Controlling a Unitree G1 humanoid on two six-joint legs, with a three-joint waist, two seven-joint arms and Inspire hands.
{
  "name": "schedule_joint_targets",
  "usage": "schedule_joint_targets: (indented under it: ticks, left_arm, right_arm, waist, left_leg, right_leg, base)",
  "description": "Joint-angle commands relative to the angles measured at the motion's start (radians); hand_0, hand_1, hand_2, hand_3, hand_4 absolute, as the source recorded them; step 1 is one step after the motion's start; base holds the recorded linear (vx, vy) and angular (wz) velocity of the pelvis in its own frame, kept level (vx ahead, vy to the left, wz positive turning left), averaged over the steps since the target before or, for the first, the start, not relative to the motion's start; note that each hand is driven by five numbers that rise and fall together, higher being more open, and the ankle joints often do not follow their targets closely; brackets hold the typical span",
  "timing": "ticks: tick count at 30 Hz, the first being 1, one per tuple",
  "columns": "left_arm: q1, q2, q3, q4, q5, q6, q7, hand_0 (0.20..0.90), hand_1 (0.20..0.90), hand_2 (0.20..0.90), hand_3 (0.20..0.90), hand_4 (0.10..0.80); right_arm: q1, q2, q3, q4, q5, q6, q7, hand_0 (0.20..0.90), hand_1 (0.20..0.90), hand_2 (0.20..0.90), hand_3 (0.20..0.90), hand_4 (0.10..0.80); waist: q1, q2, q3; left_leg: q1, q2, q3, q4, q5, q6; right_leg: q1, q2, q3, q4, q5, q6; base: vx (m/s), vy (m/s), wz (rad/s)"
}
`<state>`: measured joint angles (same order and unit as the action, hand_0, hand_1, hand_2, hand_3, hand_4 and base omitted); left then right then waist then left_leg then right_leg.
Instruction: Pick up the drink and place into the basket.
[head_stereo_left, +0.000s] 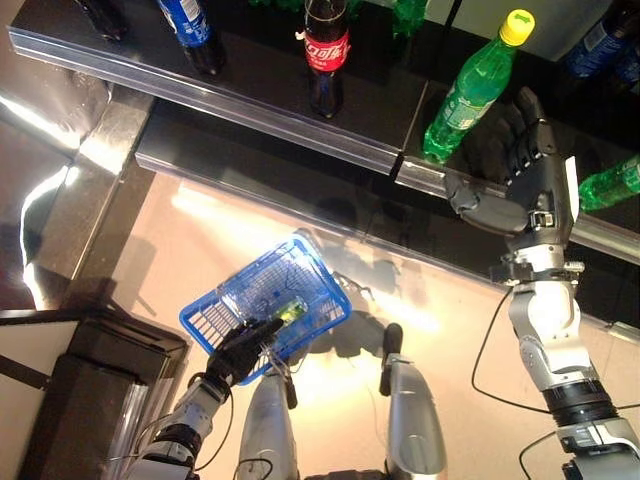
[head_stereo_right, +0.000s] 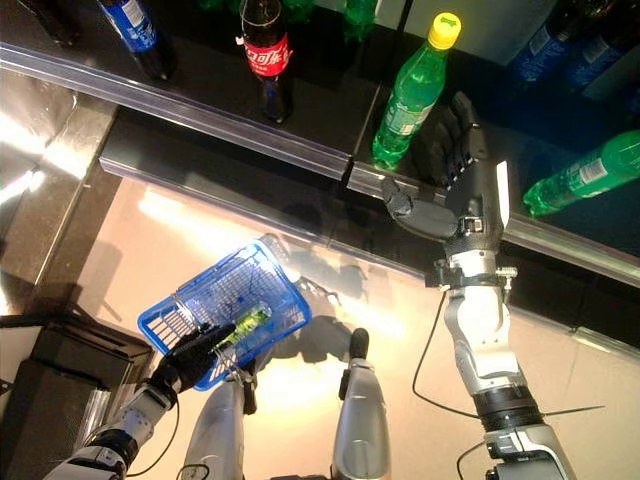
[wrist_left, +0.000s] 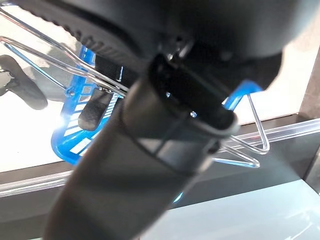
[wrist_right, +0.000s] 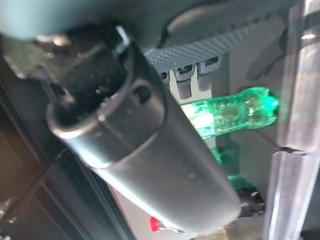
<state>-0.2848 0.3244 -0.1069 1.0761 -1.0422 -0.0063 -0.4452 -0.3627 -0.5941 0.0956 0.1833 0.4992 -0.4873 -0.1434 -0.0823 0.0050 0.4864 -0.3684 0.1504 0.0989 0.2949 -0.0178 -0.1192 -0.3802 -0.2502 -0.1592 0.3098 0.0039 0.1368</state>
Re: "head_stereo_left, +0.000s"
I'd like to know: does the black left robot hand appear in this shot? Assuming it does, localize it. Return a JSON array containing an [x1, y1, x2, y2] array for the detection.
[[204, 317, 285, 387]]

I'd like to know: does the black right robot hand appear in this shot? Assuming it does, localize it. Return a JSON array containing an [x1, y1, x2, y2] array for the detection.
[[443, 86, 582, 246]]

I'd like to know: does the blue plastic shopping basket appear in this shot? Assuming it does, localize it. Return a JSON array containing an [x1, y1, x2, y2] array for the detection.
[[178, 233, 354, 396]]

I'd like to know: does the black floor box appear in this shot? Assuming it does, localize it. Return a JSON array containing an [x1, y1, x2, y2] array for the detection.
[[0, 307, 190, 480]]

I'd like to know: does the silver right robot leg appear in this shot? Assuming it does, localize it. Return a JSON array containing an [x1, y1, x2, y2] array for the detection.
[[379, 322, 447, 480]]

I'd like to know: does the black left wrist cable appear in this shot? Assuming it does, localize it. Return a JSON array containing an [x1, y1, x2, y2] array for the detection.
[[112, 387, 235, 474]]

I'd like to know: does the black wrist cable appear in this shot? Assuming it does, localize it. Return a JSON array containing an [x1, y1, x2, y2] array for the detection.
[[471, 292, 569, 480], [112, 387, 235, 474]]

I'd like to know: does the black shelf with clear rail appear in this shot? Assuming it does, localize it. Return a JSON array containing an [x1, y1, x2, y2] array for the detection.
[[7, 0, 431, 177], [393, 0, 640, 251]]

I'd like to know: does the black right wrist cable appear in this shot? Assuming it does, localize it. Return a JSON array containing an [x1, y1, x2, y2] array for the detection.
[[471, 292, 569, 480]]

